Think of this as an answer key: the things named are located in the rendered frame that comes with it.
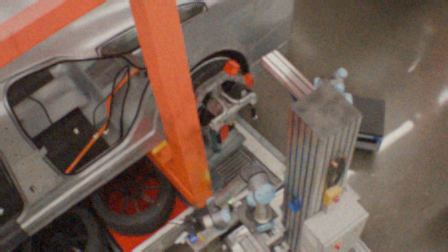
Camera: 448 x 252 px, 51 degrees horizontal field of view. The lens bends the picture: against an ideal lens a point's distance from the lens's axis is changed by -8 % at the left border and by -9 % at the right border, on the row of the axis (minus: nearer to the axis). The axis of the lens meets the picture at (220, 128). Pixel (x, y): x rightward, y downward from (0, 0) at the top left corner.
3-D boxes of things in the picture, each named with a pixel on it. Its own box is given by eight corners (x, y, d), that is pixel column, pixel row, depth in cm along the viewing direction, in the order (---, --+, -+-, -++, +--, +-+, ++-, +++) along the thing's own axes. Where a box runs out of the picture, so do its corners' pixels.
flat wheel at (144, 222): (130, 153, 435) (123, 138, 416) (191, 189, 411) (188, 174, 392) (83, 211, 406) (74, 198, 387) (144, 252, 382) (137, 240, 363)
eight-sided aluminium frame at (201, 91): (241, 103, 417) (238, 58, 373) (247, 108, 414) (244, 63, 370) (189, 141, 400) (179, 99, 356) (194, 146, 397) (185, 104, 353)
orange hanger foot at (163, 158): (161, 141, 409) (153, 116, 381) (201, 184, 384) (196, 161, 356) (144, 153, 404) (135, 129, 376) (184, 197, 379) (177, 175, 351)
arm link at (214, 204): (249, 154, 283) (200, 202, 308) (256, 169, 277) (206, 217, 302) (263, 156, 290) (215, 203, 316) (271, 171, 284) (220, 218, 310)
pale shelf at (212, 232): (226, 203, 385) (226, 201, 382) (241, 218, 377) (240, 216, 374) (182, 237, 371) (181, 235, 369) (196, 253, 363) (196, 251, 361)
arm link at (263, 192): (267, 210, 324) (267, 168, 279) (276, 229, 316) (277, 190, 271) (250, 216, 323) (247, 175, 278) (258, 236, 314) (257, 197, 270)
